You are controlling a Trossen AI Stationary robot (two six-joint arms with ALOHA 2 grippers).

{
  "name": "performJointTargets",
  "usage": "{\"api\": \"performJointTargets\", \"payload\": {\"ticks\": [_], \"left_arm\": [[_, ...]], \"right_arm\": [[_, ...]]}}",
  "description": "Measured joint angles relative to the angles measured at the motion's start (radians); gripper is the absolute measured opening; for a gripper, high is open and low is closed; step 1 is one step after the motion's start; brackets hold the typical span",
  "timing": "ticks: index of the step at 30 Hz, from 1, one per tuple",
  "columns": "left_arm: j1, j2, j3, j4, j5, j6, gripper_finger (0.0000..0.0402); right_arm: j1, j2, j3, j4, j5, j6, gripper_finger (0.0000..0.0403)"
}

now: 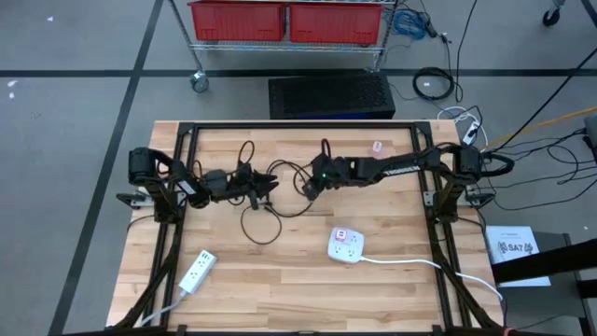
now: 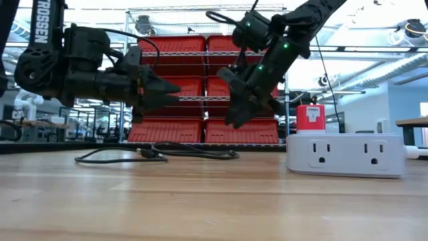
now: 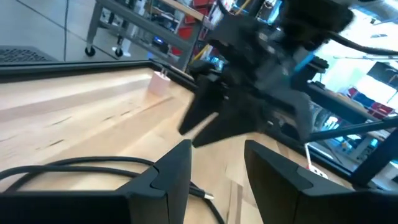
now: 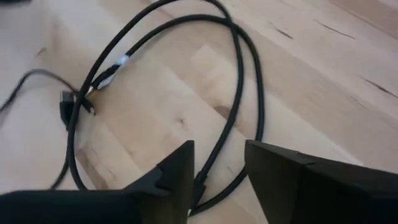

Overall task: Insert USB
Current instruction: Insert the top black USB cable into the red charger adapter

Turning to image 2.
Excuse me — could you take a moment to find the wooden background workbench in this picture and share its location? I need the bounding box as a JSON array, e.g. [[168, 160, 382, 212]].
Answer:
[[0, 118, 71, 143]]

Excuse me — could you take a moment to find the black ceiling device yellow cable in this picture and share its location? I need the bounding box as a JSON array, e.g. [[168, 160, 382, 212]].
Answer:
[[396, 19, 428, 39]]

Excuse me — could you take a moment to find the red USB wall charger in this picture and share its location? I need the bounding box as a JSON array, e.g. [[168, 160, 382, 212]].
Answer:
[[296, 104, 326, 134]]

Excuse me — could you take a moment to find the thin hanging black cable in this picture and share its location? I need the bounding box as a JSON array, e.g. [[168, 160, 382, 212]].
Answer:
[[314, 33, 345, 134]]

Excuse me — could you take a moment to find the white braided power cord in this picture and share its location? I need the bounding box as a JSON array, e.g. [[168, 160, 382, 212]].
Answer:
[[404, 145, 428, 160]]

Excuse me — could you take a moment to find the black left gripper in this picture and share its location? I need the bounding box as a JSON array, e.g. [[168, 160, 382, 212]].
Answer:
[[96, 69, 182, 124]]

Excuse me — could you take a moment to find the black hose loop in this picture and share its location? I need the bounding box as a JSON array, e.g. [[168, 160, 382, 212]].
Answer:
[[0, 119, 23, 142]]

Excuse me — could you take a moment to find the wooden table with black legs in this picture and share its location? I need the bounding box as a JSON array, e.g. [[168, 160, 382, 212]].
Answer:
[[395, 116, 428, 148]]

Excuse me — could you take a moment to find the black table edge frame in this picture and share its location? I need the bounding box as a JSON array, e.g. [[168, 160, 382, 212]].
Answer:
[[0, 142, 288, 154]]

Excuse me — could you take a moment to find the metal wire shelf rack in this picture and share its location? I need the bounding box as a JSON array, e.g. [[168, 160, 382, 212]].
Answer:
[[118, 3, 291, 148]]

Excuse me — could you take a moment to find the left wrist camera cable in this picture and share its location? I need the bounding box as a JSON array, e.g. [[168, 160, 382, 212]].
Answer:
[[100, 28, 161, 71]]

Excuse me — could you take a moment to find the red plastic storage bin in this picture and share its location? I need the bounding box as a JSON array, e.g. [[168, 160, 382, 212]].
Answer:
[[207, 34, 268, 77], [206, 76, 280, 118], [127, 117, 204, 144], [160, 76, 205, 118], [138, 35, 207, 77], [204, 116, 280, 145]]

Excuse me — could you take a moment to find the dark round shelf object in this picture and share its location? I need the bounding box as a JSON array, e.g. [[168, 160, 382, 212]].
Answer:
[[135, 15, 156, 36]]

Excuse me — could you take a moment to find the white power strip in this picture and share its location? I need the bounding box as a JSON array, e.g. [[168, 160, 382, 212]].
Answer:
[[286, 133, 407, 179]]

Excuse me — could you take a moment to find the thick black USB cable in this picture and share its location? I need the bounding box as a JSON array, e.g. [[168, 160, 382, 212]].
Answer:
[[150, 142, 240, 161]]

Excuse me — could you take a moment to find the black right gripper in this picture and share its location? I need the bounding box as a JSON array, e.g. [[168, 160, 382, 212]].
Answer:
[[224, 53, 288, 130]]

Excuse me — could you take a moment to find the small round ceiling device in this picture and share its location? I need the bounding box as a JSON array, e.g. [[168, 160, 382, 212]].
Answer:
[[317, 74, 332, 88]]

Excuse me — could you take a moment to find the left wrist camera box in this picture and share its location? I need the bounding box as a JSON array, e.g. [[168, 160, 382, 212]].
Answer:
[[120, 45, 151, 78]]

